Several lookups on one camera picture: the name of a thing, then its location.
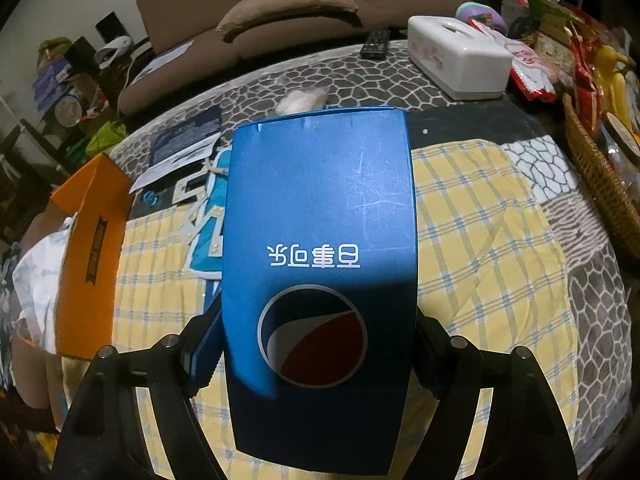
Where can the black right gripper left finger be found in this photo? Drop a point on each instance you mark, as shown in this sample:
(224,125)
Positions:
(203,346)

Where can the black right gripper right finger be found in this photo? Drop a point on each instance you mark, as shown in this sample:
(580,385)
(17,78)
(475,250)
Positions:
(431,355)

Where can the blue mesh zipper pouch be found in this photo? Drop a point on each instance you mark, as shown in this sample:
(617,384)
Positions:
(205,254)

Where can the blue Pepsi box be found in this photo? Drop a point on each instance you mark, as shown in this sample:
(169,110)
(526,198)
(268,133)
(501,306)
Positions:
(318,291)

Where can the navy white booklet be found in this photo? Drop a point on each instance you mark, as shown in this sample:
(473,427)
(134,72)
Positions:
(181,145)

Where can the yellow checkered cloth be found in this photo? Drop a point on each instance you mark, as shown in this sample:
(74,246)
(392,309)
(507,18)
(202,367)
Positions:
(499,420)

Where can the orange cardboard box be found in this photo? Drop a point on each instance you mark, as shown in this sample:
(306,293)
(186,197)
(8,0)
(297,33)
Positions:
(97,198)

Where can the crumpled white plastic bag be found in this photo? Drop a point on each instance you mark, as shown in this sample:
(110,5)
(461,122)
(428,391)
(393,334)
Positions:
(37,281)

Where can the green bag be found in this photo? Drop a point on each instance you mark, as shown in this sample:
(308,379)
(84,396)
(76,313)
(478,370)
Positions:
(106,138)

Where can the wicker basket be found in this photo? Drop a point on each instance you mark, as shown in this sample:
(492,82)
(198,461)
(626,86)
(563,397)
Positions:
(619,214)

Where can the crumpled white tissue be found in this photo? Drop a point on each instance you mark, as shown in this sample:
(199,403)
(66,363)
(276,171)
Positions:
(302,101)

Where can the grey giraffe pattern tablecloth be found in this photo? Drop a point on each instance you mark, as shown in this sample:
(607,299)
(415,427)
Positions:
(575,259)

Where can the red white snack bag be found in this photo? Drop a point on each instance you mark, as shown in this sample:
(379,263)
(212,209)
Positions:
(531,76)

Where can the white paper on sofa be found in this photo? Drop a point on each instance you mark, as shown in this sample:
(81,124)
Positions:
(163,60)

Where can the white tissue box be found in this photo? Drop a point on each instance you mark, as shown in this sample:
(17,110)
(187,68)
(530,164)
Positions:
(465,63)

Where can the brown sofa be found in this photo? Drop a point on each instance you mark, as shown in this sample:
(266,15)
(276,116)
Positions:
(169,23)

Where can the black remote control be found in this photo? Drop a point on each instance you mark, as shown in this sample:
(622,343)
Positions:
(376,46)

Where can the pastel round container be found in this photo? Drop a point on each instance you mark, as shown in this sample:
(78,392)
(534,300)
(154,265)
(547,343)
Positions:
(473,11)

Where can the tan sofa cushion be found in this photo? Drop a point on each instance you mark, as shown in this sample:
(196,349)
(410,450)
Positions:
(247,14)

